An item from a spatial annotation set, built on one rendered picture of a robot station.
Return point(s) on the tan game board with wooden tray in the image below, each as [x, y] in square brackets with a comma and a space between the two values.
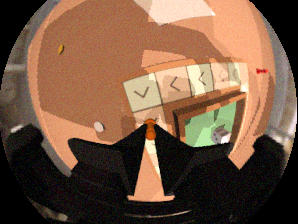
[194, 124]

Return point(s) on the beige square game board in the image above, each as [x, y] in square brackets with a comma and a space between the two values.
[169, 108]

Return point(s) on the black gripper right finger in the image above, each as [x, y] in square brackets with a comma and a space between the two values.
[176, 159]

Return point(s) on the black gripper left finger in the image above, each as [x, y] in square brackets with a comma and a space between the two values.
[123, 157]

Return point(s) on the orange pawn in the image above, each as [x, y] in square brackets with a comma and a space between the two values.
[150, 134]

